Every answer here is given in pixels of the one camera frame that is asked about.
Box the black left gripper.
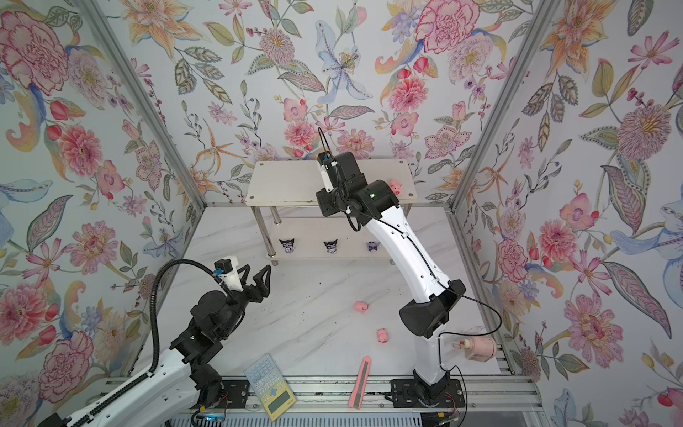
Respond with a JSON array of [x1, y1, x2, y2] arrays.
[[216, 266, 272, 341]]

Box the pink pig toy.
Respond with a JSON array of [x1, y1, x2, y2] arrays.
[[353, 302, 368, 313], [376, 328, 390, 343], [389, 179, 403, 196]]

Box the black purple toy figure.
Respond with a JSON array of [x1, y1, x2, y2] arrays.
[[279, 238, 295, 254], [324, 239, 338, 254], [366, 241, 380, 252]]

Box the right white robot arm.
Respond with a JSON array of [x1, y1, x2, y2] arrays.
[[316, 151, 467, 407]]

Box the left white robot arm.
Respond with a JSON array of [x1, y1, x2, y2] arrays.
[[42, 259, 272, 426]]

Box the white two-tier shelf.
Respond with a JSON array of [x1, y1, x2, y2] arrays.
[[247, 160, 391, 264]]

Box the yellow calculator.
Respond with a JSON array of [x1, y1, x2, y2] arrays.
[[245, 353, 297, 422]]

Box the pink box cutter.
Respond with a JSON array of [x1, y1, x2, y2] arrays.
[[348, 356, 372, 410]]

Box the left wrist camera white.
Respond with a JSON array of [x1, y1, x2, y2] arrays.
[[213, 256, 243, 293]]

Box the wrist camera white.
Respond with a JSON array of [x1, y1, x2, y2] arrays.
[[317, 151, 334, 192], [213, 256, 243, 293]]

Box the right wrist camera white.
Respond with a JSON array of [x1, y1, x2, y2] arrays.
[[317, 151, 334, 192]]

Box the black corrugated cable left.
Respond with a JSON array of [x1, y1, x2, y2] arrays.
[[63, 258, 220, 427]]

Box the aluminium front rail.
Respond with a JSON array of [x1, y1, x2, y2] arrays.
[[106, 375, 542, 415]]

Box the aluminium corner post right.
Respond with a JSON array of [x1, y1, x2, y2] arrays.
[[449, 0, 560, 214]]

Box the aluminium corner post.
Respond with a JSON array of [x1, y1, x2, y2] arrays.
[[449, 0, 560, 214], [75, 0, 207, 213]]

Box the aluminium corner post left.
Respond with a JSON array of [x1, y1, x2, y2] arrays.
[[75, 0, 207, 213]]

